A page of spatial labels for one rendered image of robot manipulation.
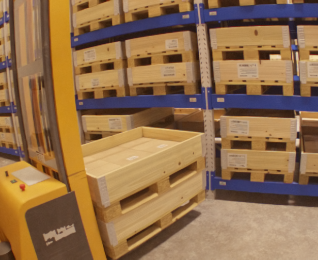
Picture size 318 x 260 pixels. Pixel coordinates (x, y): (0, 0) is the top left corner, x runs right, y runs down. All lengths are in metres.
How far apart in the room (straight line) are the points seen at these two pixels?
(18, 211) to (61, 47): 0.95
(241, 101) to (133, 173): 1.33
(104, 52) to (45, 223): 2.36
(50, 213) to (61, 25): 1.09
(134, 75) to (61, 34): 1.70
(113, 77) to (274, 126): 1.92
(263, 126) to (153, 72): 1.30
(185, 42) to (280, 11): 1.05
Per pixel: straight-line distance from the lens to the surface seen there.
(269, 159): 2.78
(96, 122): 3.56
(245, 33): 2.68
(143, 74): 3.08
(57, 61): 1.57
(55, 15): 1.62
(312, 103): 2.65
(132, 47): 3.17
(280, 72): 2.61
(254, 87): 2.65
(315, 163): 2.78
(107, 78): 3.38
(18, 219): 1.54
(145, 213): 2.09
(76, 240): 1.76
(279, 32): 2.64
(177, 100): 2.92
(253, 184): 2.92
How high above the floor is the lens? 1.47
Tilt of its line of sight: 14 degrees down
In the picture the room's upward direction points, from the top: 5 degrees counter-clockwise
